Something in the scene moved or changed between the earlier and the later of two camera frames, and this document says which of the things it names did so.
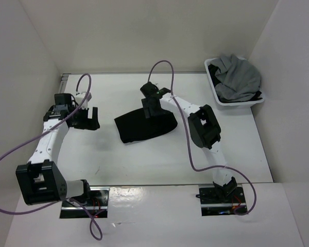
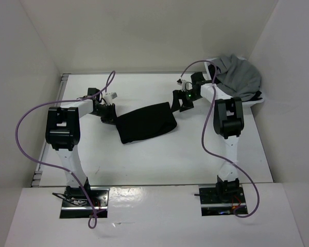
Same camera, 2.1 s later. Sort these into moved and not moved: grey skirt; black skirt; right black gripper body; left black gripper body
Moved: left black gripper body; right black gripper body
Not moved: black skirt; grey skirt
